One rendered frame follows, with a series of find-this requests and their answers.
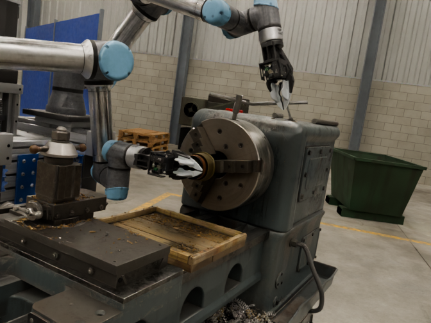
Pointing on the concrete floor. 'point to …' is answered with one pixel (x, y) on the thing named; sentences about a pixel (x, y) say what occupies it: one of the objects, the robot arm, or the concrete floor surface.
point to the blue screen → (53, 34)
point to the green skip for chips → (372, 185)
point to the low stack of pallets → (145, 138)
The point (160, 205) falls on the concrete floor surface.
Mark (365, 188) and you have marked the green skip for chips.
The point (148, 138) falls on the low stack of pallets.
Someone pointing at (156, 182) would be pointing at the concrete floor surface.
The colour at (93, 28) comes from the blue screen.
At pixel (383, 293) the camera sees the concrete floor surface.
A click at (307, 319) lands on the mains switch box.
